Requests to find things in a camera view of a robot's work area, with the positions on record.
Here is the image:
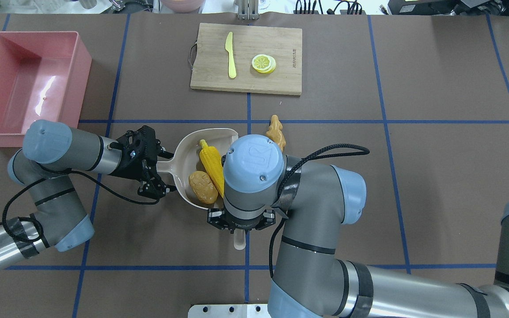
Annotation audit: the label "wooden cutting board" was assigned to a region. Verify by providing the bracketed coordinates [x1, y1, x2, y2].
[190, 23, 303, 96]

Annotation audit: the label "tan toy ginger root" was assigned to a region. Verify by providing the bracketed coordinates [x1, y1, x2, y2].
[265, 114, 287, 152]

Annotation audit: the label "yellow lemon slices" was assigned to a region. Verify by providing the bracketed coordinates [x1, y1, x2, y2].
[251, 54, 277, 74]

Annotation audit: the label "yellow plastic knife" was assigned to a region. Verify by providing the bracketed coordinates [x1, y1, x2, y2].
[224, 31, 237, 79]

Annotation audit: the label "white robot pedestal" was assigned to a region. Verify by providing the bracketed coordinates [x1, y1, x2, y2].
[187, 304, 271, 318]

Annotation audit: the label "beige hand brush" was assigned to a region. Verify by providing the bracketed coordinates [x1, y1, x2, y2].
[232, 230, 247, 251]

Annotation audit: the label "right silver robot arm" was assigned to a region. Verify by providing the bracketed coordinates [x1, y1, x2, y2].
[208, 134, 509, 318]

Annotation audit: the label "yellow toy corn cob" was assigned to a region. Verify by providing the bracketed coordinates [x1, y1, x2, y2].
[199, 139, 224, 197]

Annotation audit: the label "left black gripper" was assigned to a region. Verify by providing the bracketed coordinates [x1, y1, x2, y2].
[110, 125, 176, 198]

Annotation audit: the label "pink bowl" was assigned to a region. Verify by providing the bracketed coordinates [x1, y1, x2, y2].
[160, 0, 205, 13]

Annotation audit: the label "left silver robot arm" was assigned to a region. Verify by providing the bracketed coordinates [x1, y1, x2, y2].
[0, 120, 176, 270]

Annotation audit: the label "brown toy potato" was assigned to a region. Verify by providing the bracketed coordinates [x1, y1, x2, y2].
[188, 170, 219, 204]

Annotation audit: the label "pink plastic bin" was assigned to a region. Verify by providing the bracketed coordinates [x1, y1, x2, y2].
[0, 31, 92, 148]

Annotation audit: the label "beige plastic dustpan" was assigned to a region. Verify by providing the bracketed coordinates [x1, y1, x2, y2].
[157, 128, 239, 211]

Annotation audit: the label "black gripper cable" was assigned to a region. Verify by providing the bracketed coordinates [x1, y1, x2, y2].
[269, 144, 370, 279]

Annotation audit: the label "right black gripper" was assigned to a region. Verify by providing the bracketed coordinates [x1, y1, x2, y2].
[207, 208, 276, 233]

